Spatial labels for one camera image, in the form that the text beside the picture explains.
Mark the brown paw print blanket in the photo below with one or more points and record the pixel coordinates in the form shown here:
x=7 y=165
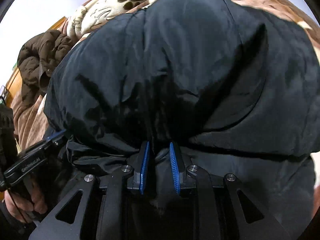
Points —
x=105 y=7

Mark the person's left hand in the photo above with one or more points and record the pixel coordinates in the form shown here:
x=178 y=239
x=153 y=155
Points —
x=38 y=201

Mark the black puffer jacket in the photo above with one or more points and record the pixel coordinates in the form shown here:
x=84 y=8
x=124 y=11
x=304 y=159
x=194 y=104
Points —
x=187 y=67

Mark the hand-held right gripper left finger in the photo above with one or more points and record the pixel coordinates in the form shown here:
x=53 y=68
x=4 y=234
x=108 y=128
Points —
x=144 y=170

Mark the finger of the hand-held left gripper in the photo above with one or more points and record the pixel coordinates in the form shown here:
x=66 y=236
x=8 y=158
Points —
x=57 y=145
x=56 y=135

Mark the brown puffer jacket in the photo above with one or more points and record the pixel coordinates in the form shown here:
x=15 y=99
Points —
x=40 y=55

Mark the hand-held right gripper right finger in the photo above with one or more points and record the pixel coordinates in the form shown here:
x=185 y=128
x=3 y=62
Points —
x=175 y=170

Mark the wooden headboard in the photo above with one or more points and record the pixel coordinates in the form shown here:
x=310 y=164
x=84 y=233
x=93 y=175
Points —
x=15 y=82

